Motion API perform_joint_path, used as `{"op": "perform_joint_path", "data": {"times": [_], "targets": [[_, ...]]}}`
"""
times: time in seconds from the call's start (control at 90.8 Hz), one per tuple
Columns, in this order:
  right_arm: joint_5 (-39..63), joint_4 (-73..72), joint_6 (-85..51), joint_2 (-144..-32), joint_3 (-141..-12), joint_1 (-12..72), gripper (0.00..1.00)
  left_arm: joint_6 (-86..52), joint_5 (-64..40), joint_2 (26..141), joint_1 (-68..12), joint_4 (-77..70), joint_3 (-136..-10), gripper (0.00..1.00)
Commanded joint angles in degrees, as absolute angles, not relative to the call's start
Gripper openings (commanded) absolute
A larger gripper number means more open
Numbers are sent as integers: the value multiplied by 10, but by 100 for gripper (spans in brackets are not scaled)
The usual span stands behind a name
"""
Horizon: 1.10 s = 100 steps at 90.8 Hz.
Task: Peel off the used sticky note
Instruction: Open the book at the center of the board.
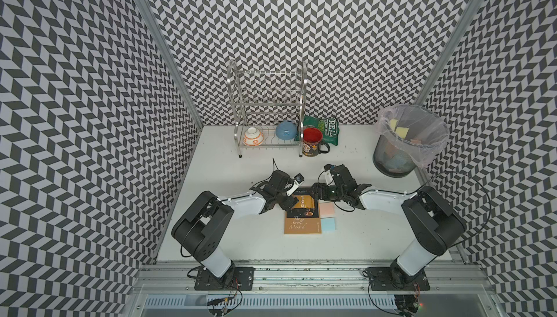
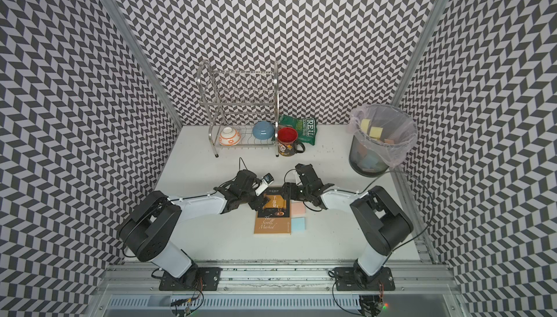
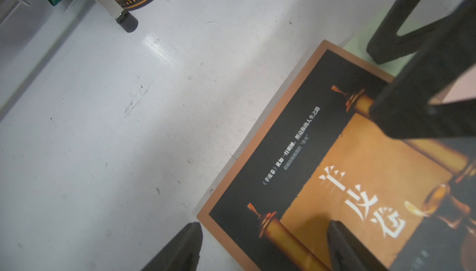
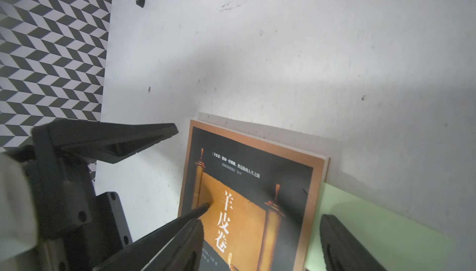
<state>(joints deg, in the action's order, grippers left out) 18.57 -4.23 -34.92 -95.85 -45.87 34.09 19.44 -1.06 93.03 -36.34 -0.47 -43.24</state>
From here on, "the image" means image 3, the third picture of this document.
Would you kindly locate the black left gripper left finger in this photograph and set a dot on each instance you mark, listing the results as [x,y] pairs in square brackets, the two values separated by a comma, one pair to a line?
[182,253]

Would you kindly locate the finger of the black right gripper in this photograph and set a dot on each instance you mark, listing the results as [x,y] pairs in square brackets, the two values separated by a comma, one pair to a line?
[387,45]
[403,109]

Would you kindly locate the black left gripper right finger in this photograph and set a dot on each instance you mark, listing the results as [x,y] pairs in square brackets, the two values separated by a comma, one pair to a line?
[347,253]

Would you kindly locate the green sticky note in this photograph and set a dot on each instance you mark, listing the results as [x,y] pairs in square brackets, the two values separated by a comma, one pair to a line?
[357,45]

